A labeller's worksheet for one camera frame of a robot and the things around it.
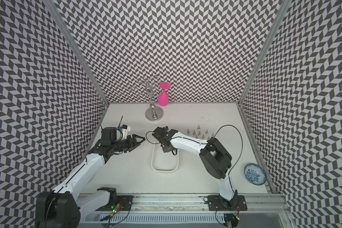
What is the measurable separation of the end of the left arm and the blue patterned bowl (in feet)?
2.14

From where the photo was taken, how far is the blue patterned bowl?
799 mm

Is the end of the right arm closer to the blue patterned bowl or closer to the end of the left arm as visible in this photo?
the end of the left arm

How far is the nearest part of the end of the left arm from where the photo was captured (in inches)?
23.6

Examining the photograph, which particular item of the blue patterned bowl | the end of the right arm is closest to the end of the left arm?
the end of the right arm
